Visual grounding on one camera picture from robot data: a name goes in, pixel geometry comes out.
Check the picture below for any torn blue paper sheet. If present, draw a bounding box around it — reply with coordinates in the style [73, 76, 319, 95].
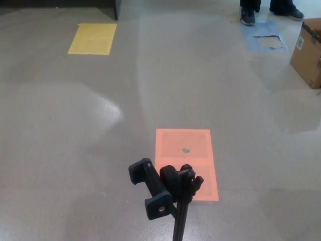
[239, 21, 289, 53]

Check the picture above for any black phone stand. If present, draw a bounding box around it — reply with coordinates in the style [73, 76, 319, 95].
[128, 158, 205, 241]

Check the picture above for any brown cardboard box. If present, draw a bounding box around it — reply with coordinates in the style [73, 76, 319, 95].
[289, 18, 321, 89]

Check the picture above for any dark trouser leg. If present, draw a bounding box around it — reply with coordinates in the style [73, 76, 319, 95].
[239, 0, 261, 13]
[269, 0, 296, 15]

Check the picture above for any dark furniture base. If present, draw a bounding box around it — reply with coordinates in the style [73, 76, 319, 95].
[0, 0, 118, 20]

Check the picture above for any yellow paper sheet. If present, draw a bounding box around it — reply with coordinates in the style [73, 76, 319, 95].
[67, 23, 117, 55]

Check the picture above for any dark blue sneaker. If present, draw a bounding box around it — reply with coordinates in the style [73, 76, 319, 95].
[274, 7, 305, 21]
[240, 7, 256, 26]

